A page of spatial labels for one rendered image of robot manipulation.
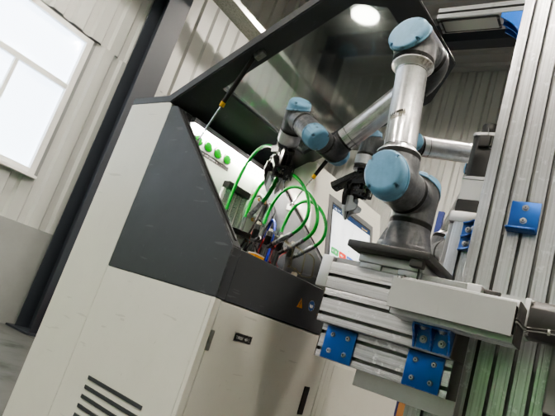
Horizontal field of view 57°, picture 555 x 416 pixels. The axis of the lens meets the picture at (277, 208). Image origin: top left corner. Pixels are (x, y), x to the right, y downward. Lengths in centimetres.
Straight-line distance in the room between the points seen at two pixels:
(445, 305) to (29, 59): 517
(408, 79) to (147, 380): 114
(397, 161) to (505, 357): 56
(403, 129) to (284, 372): 94
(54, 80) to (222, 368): 471
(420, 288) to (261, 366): 73
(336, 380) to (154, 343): 81
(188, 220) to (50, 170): 431
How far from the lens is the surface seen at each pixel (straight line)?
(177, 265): 167
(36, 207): 589
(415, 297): 118
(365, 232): 274
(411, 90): 143
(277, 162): 171
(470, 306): 115
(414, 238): 137
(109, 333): 184
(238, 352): 163
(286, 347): 181
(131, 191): 202
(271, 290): 168
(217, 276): 153
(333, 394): 214
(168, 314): 163
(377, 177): 130
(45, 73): 589
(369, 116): 163
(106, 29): 637
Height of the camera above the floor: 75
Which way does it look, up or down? 13 degrees up
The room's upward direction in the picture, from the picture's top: 18 degrees clockwise
